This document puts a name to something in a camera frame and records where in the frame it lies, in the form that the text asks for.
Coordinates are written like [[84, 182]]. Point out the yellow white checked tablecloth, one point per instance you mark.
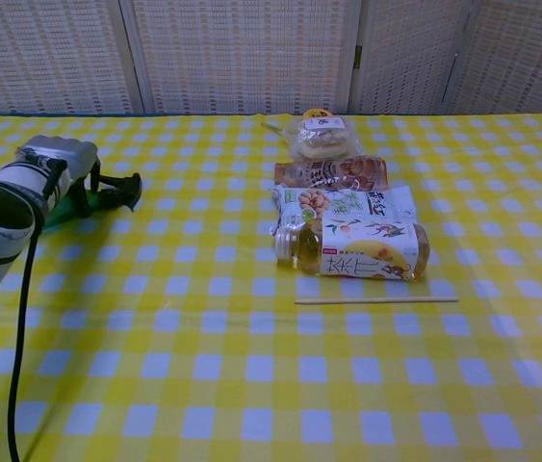
[[203, 361]]

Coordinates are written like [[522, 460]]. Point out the woven folding screen panel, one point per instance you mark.
[[241, 53], [410, 53], [521, 53], [44, 53]]

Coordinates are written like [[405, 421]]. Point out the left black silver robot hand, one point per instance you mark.
[[59, 154]]

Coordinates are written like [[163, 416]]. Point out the orange round snack package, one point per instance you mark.
[[317, 114]]

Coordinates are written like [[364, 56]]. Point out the green plastic bottle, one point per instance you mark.
[[66, 212]]

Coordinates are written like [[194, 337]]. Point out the brown snack packet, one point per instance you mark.
[[328, 173]]

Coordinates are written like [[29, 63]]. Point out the brass screen hinge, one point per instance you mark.
[[358, 56]]

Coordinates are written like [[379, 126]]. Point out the white peanut snack bag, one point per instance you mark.
[[347, 202]]

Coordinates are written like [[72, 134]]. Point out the tea bottle with white label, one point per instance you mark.
[[362, 255]]

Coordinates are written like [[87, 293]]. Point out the long thin wooden stick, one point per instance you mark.
[[376, 300]]

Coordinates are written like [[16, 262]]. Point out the short wooden stick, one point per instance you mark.
[[273, 128]]

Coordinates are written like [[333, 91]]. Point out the clear bag of rice cakes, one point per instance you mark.
[[321, 139]]

